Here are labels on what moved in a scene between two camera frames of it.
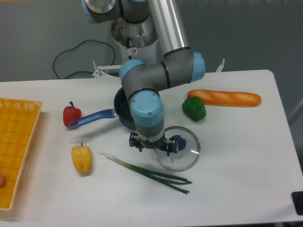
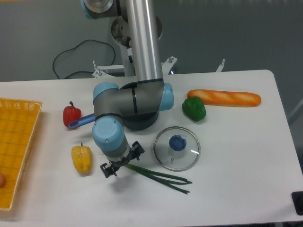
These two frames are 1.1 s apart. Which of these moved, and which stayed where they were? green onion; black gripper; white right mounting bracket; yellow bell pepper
Moved: black gripper
Stayed: white right mounting bracket; green onion; yellow bell pepper
